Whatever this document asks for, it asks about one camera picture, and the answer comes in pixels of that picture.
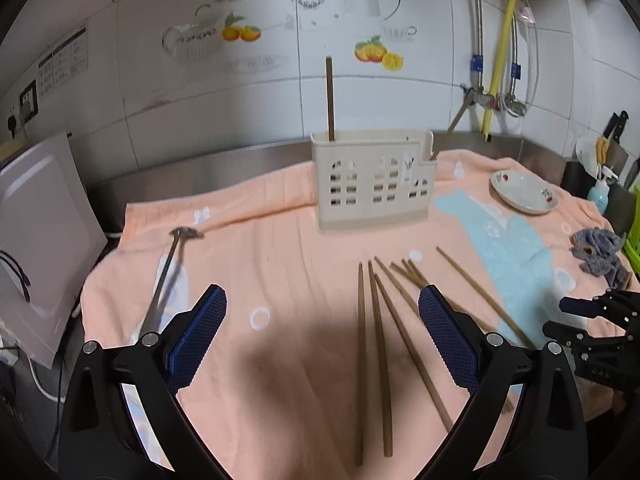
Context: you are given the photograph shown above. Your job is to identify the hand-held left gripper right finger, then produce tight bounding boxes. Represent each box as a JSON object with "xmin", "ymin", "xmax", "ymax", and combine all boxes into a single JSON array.
[{"xmin": 417, "ymin": 285, "xmax": 591, "ymax": 480}]

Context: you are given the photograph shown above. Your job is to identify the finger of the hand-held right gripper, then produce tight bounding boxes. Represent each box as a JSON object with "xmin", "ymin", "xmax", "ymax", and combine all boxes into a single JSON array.
[
  {"xmin": 559, "ymin": 289, "xmax": 640, "ymax": 322},
  {"xmin": 542, "ymin": 320, "xmax": 640, "ymax": 392}
]

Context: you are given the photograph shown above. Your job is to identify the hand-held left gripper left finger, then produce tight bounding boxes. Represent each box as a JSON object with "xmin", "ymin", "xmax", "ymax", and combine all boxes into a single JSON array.
[{"xmin": 57, "ymin": 284, "xmax": 228, "ymax": 480}]

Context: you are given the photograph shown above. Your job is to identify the beige plastic utensil holder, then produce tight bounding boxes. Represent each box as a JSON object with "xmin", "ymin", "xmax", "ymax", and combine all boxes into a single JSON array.
[{"xmin": 310, "ymin": 130, "xmax": 436, "ymax": 233}]

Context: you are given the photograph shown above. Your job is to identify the grey dish cloth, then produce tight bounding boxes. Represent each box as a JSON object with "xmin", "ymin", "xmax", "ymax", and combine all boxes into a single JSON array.
[{"xmin": 570, "ymin": 227, "xmax": 632, "ymax": 291}]

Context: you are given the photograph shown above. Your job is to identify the metal skimmer ladle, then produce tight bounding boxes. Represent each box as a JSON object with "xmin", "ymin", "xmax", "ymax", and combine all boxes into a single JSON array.
[{"xmin": 134, "ymin": 227, "xmax": 204, "ymax": 347}]

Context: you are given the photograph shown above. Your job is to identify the green plastic basket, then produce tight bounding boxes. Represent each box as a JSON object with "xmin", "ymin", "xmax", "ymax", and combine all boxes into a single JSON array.
[{"xmin": 622, "ymin": 159, "xmax": 640, "ymax": 267}]

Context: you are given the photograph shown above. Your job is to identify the peach printed towel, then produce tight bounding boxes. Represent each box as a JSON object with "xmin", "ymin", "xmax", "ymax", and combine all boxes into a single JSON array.
[{"xmin": 80, "ymin": 150, "xmax": 623, "ymax": 480}]

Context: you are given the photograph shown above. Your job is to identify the blue soap pump bottle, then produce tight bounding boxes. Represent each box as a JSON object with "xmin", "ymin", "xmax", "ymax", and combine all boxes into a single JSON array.
[{"xmin": 587, "ymin": 166, "xmax": 619, "ymax": 214}]

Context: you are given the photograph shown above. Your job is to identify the dark knife rack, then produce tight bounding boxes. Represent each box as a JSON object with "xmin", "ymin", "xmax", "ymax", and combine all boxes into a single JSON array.
[{"xmin": 561, "ymin": 136, "xmax": 632, "ymax": 196}]

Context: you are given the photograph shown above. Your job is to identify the white floral plate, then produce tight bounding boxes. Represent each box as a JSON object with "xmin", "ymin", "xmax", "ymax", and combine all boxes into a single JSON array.
[{"xmin": 490, "ymin": 170, "xmax": 559, "ymax": 216}]

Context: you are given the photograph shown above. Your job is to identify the white plastic board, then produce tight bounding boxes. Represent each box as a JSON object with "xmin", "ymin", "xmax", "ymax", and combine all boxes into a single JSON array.
[{"xmin": 0, "ymin": 132, "xmax": 109, "ymax": 369}]

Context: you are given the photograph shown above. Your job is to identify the metal pipe valve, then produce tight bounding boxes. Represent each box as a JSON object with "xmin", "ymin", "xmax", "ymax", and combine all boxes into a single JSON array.
[{"xmin": 460, "ymin": 82, "xmax": 529, "ymax": 119}]

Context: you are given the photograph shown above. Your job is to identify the white cable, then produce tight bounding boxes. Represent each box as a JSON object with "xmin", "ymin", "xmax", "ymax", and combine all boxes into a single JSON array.
[{"xmin": 27, "ymin": 355, "xmax": 68, "ymax": 403}]

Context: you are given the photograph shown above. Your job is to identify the black handled knife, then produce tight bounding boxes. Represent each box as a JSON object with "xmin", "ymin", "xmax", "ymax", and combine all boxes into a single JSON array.
[{"xmin": 602, "ymin": 110, "xmax": 631, "ymax": 147}]

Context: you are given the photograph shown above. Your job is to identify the black cable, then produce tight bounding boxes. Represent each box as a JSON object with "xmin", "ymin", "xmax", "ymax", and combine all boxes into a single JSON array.
[{"xmin": 0, "ymin": 249, "xmax": 32, "ymax": 302}]

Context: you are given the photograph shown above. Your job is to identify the thin white hose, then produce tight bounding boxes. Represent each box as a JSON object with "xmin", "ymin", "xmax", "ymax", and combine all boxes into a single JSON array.
[{"xmin": 509, "ymin": 7, "xmax": 540, "ymax": 111}]

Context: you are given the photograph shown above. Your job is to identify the yellow gas hose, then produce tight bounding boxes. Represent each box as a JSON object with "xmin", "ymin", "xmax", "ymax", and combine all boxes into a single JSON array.
[{"xmin": 481, "ymin": 0, "xmax": 519, "ymax": 142}]

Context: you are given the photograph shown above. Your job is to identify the black wall socket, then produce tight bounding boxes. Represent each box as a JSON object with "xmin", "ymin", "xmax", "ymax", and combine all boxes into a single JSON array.
[{"xmin": 19, "ymin": 80, "xmax": 40, "ymax": 122}]

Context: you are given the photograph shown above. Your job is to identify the wall notice sticker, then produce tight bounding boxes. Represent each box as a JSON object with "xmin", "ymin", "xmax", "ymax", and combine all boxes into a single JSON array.
[{"xmin": 38, "ymin": 25, "xmax": 89, "ymax": 99}]

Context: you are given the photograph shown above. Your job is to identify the braided metal hose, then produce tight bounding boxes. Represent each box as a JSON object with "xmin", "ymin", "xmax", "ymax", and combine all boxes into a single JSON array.
[{"xmin": 469, "ymin": 0, "xmax": 485, "ymax": 92}]

